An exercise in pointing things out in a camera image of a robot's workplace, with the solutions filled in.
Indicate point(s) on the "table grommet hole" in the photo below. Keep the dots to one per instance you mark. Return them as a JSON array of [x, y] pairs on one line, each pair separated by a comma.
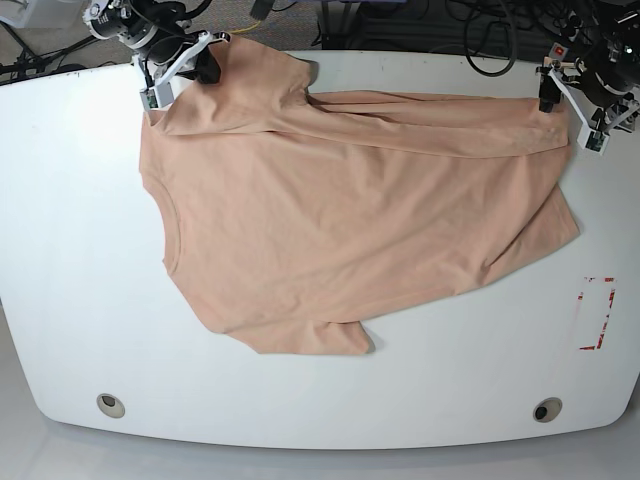
[[110, 406], [547, 410]]

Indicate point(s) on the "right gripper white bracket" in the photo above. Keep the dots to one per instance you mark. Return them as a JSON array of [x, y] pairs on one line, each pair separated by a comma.
[[171, 57]]

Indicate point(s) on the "peach T-shirt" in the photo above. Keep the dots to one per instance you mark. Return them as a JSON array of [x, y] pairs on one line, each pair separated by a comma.
[[292, 218]]

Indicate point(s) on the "white power strip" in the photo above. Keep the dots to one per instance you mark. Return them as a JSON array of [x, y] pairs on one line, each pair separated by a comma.
[[557, 52]]

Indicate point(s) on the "red tape rectangle marking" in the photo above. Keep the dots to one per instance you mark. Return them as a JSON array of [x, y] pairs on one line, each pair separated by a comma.
[[593, 312]]

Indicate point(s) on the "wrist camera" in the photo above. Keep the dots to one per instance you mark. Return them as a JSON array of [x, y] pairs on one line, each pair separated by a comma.
[[148, 100], [594, 141]]

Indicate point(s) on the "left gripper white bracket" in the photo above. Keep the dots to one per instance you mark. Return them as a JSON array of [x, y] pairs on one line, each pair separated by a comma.
[[597, 107]]

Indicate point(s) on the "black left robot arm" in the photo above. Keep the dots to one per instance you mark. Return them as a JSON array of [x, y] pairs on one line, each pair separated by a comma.
[[593, 64]]

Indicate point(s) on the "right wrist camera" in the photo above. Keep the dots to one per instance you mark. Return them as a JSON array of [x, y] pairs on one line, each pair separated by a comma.
[[148, 100]]

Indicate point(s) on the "right table grommet hole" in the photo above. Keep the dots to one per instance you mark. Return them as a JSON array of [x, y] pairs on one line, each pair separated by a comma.
[[547, 410]]

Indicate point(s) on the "left table grommet hole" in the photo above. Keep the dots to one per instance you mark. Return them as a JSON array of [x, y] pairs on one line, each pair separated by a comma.
[[110, 406]]

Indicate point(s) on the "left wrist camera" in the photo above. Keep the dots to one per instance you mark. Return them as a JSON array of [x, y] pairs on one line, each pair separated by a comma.
[[594, 141]]

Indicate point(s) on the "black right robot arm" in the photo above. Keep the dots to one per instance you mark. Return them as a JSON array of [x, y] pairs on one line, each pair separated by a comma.
[[137, 24]]

